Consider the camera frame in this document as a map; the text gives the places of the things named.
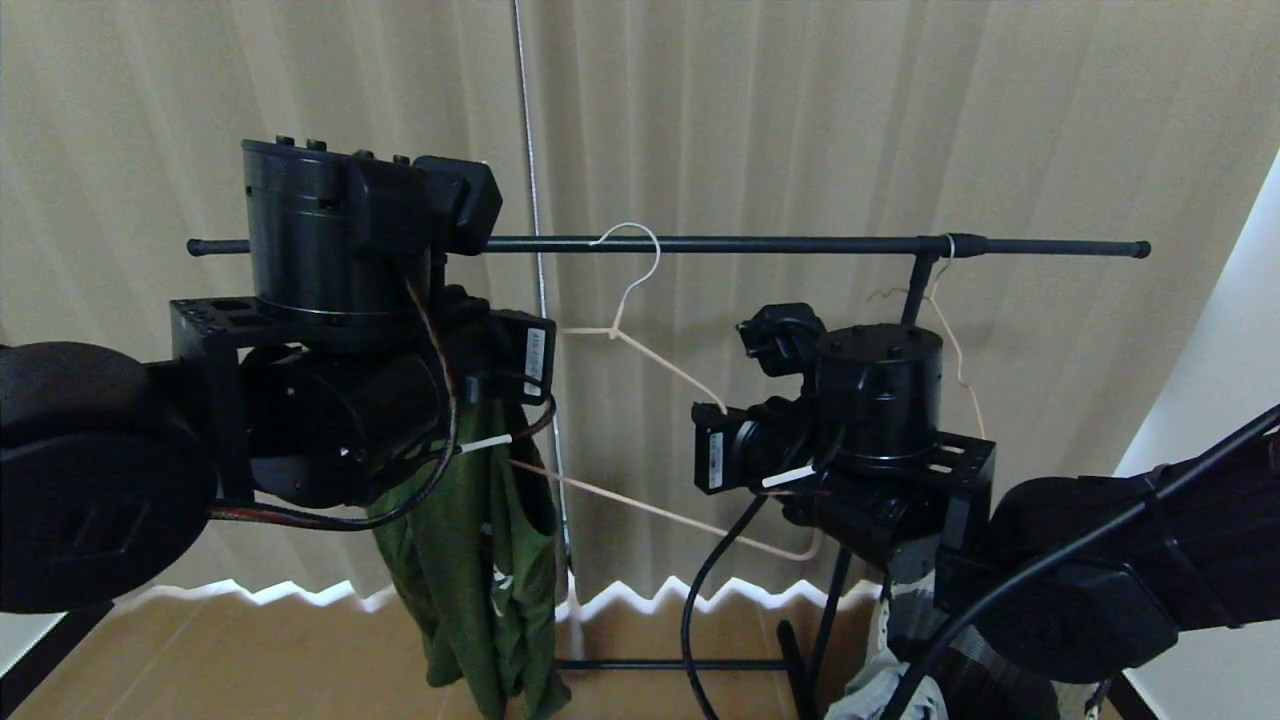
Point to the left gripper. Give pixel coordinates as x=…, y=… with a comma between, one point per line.
x=340, y=420

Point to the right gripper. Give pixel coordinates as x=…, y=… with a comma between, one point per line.
x=770, y=445

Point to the pink clothes hanger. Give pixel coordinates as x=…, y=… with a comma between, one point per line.
x=958, y=350
x=670, y=370

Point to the green printed shirt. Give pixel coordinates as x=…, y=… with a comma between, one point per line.
x=450, y=570

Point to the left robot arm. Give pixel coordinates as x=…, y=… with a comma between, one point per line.
x=90, y=480

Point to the black clothes rack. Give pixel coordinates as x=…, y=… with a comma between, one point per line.
x=750, y=245

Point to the white laundry basket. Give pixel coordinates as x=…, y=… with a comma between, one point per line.
x=985, y=680

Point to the pale grey shorts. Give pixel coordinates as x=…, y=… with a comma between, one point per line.
x=880, y=695

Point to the beige curtain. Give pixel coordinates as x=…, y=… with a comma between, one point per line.
x=800, y=120

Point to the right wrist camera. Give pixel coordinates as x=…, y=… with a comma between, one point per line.
x=785, y=335

